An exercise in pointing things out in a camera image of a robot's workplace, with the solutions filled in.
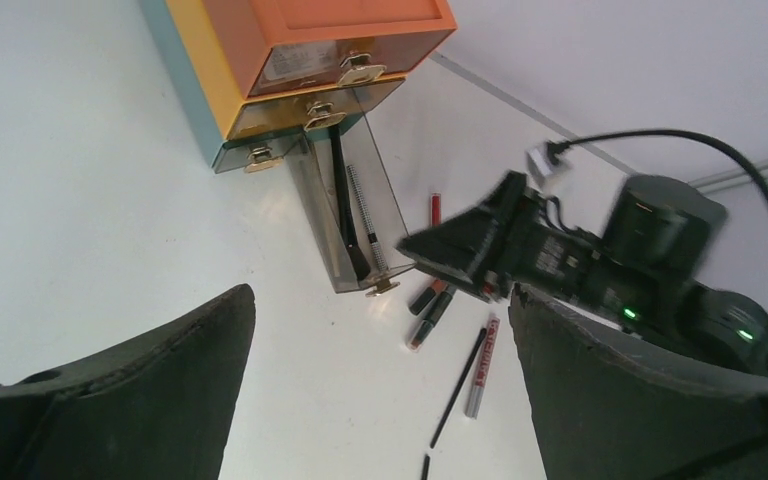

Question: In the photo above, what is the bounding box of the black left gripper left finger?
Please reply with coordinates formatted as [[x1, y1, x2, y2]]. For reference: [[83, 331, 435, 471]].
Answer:
[[0, 284, 256, 479]]

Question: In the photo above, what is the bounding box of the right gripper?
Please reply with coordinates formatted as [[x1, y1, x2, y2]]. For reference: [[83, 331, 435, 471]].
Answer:
[[396, 170, 623, 318]]

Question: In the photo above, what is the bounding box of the aluminium frame rail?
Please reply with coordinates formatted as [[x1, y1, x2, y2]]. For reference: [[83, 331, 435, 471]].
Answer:
[[685, 146, 768, 195]]

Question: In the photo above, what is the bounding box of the dark green makeup pen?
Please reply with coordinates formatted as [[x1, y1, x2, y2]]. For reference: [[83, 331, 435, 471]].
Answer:
[[406, 285, 456, 351]]

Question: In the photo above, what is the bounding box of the orange lip gloss black cap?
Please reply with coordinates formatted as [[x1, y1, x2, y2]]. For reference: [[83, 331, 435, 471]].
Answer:
[[408, 279, 446, 316]]

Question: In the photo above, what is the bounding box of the thin black eyeliner brush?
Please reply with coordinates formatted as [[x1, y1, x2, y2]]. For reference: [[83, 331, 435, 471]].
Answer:
[[429, 327, 487, 449]]

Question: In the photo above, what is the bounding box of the long thin black brush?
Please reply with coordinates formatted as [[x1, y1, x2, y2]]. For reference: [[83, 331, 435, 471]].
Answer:
[[420, 454, 431, 480]]

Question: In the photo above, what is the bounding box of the black powder brush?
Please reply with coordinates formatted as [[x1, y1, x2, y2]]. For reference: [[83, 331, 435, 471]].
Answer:
[[327, 124, 371, 281]]

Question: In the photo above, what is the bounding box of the red lip gloss black cap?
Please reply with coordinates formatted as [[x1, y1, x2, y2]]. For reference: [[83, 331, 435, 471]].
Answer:
[[430, 193, 442, 226]]

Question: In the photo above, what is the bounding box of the orange yellow blue drawer box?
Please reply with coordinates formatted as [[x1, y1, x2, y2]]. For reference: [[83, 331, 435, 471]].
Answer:
[[139, 1, 457, 296]]

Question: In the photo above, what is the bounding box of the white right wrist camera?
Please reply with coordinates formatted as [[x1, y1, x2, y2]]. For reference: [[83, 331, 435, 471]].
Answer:
[[526, 142, 571, 189]]

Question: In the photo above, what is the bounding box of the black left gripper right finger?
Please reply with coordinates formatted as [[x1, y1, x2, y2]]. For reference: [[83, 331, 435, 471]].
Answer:
[[509, 285, 768, 479]]

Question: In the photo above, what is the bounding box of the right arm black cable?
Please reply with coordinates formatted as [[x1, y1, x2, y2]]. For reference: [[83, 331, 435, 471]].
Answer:
[[546, 129, 768, 366]]

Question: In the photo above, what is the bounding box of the red lipstick silver end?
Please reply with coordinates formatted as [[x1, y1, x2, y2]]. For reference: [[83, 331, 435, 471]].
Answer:
[[465, 315, 500, 419]]

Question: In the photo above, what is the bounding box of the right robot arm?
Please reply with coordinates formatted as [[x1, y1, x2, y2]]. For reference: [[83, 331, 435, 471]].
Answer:
[[397, 171, 768, 377]]

